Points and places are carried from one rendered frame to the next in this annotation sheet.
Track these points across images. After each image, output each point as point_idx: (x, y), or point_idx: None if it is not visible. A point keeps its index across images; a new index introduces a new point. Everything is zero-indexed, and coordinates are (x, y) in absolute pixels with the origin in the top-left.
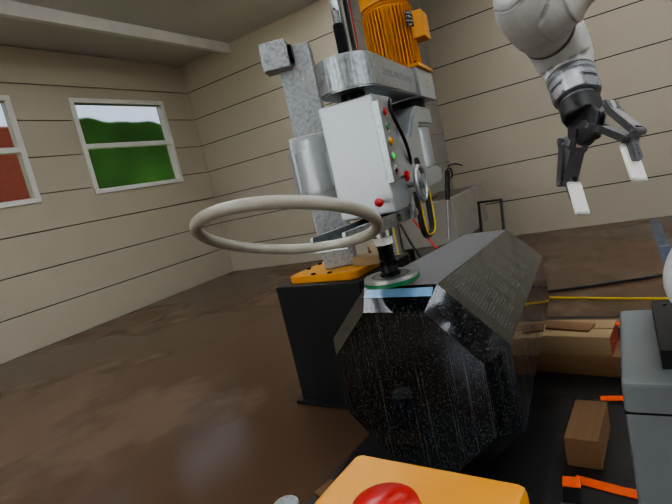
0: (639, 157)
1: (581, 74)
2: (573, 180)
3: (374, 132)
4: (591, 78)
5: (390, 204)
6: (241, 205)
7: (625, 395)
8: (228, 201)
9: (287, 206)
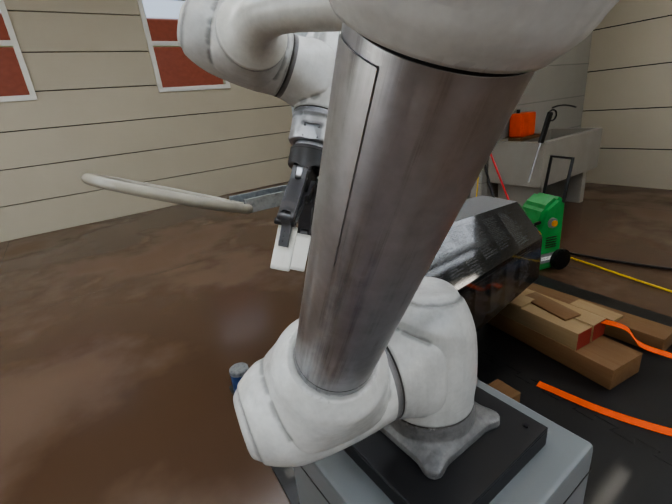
0: (282, 245)
1: (301, 124)
2: (306, 231)
3: None
4: (311, 130)
5: None
6: (87, 181)
7: None
8: (85, 174)
9: (111, 190)
